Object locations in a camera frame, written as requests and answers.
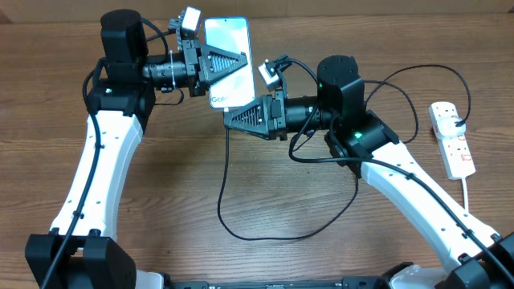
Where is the white charger plug adapter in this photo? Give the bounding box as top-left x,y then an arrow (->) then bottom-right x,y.
434,116 -> 467,140

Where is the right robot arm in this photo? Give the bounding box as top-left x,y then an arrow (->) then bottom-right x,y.
223,55 -> 513,288

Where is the black USB charging cable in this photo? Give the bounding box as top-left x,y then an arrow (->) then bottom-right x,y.
216,63 -> 471,242

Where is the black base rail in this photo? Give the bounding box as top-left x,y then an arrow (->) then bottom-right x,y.
164,275 -> 390,289

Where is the white power strip cord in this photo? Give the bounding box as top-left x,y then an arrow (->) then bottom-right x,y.
460,177 -> 470,214

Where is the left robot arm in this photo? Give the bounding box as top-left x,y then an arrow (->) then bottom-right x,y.
25,7 -> 253,288

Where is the blue Galaxy smartphone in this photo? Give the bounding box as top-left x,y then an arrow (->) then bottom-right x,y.
204,17 -> 255,109

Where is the white power strip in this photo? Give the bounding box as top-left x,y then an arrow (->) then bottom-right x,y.
428,101 -> 475,180

